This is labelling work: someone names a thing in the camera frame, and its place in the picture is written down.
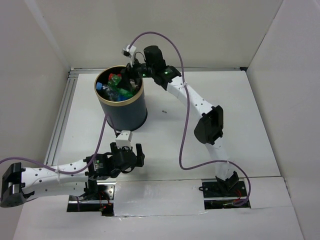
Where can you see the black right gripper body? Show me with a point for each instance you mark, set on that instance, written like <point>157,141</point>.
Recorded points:
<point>138,70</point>

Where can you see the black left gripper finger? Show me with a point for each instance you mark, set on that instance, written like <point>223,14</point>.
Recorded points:
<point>113,148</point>
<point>140,156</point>

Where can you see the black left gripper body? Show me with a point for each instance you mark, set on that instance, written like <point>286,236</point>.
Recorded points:
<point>125,148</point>

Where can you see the green plastic soda bottle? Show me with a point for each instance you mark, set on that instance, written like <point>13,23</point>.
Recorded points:
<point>113,80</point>

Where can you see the blue label water bottle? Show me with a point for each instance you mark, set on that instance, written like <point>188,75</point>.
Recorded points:
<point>109,94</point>

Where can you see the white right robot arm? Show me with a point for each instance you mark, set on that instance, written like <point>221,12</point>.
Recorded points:
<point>210,118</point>

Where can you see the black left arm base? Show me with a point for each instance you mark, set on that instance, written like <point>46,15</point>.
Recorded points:
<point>101,201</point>

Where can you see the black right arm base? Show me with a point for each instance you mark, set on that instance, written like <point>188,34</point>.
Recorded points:
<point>215,198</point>

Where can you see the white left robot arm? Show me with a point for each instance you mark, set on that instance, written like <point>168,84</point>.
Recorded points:
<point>24,184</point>

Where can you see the dark round waste bin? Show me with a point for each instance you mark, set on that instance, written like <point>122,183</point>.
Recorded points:
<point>129,114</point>

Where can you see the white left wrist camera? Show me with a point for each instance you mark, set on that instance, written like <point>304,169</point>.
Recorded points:
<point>123,139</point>

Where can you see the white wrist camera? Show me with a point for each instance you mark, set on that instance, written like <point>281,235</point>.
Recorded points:
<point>129,51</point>
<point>123,139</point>

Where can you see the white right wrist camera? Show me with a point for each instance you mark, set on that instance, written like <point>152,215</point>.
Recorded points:
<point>129,51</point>

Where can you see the aluminium rail frame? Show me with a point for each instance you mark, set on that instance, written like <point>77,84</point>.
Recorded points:
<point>60,125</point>

